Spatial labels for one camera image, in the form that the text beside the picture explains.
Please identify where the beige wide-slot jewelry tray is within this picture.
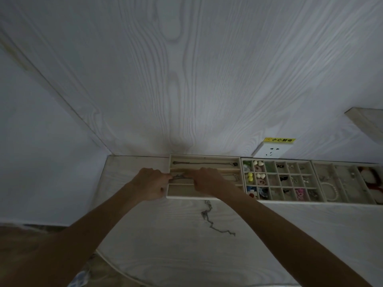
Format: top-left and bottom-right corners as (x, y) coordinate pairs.
(311, 160), (383, 205)

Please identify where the beige long-slot jewelry tray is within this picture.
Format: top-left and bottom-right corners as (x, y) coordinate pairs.
(166, 154), (246, 201)

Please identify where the person's right hand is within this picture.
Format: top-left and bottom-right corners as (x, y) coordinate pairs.
(187, 167), (231, 197)

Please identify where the long dark necklace with clasp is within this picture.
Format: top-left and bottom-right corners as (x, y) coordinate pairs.
(172, 160), (234, 166)

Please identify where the white wall socket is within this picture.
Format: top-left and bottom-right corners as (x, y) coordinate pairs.
(251, 142), (291, 159)

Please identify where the light wooden wall shelf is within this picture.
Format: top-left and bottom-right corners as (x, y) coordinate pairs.
(344, 107), (383, 141)

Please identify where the person's left hand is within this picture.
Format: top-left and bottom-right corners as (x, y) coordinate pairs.
(133, 168), (174, 202)

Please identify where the beige grid jewelry tray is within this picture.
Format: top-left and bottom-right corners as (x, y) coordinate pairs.
(241, 158), (326, 204)

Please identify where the person's right forearm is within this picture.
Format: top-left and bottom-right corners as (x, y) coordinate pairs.
(221, 188), (373, 287)

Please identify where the dark tangled necklace chain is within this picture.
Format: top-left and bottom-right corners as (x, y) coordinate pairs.
(201, 200), (236, 237)

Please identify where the person's left forearm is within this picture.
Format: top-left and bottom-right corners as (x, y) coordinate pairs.
(0, 180), (148, 287)

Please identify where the white pearl bracelet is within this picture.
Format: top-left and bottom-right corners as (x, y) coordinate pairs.
(321, 182), (337, 202)

